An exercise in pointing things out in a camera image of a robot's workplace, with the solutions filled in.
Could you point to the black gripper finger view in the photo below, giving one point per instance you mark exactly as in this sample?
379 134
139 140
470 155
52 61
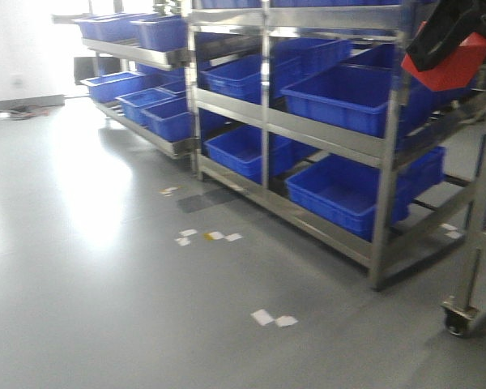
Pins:
450 24

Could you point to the red cube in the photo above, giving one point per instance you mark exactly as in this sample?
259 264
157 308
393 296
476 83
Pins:
456 70

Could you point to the steel shelving rack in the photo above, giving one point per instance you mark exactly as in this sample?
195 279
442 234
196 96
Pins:
366 132

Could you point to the caster wheel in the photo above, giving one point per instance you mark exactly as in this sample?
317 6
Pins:
457 320

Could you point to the steel flow rack left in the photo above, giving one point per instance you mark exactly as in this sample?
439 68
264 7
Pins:
123 78

